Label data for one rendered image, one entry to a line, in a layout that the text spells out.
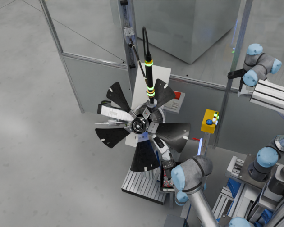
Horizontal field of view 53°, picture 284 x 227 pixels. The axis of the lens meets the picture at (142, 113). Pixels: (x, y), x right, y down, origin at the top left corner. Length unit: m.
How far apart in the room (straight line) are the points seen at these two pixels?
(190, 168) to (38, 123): 2.73
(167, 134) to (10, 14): 4.68
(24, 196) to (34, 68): 2.04
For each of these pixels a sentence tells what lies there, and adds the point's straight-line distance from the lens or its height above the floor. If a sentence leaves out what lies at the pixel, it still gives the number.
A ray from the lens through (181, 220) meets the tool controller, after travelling 1.70.
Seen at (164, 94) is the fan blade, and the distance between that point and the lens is 1.98.
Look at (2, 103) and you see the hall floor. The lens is 4.38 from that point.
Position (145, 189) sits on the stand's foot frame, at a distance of 3.05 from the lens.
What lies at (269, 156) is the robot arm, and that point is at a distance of 1.95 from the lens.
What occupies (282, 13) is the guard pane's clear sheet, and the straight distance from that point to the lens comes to 2.14.
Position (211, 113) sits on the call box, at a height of 1.07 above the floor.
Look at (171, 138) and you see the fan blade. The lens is 2.01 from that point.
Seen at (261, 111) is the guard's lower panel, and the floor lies 0.81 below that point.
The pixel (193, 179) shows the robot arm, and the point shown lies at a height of 1.50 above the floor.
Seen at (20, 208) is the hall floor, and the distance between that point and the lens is 3.40.
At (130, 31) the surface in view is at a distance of 2.22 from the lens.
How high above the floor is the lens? 2.87
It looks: 52 degrees down
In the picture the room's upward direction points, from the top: 7 degrees counter-clockwise
